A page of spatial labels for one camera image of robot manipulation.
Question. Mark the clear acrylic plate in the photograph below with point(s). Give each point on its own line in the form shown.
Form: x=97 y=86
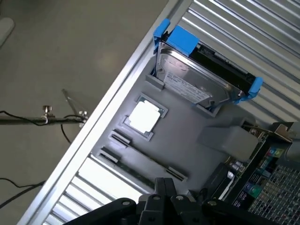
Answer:
x=71 y=103

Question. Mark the silver CPU chip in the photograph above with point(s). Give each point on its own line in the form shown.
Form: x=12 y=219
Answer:
x=145 y=117

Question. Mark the grey plastic parts rack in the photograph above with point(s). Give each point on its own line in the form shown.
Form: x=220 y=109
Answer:
x=182 y=131

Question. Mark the silver hard disk white label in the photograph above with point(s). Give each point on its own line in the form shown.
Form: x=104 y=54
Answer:
x=187 y=77

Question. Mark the black stand pole silver knobs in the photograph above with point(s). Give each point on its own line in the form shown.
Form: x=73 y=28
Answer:
x=23 y=120

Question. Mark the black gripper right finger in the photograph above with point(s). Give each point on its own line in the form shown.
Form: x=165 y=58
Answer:
x=182 y=211

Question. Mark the open metal PC case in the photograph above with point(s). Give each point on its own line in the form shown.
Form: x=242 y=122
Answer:
x=276 y=192

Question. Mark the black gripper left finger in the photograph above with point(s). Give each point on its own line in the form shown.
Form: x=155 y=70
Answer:
x=150 y=211

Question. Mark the hard drive in blue caddy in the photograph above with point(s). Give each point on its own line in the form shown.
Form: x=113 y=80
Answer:
x=182 y=39

